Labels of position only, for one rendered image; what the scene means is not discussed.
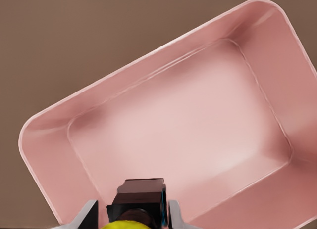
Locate pink storage box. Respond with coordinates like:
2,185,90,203
17,0,317,229

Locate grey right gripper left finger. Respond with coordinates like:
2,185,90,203
60,199,99,229

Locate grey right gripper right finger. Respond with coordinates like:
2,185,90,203
168,199,193,229

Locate yellow button with dark base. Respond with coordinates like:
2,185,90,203
101,178,168,229

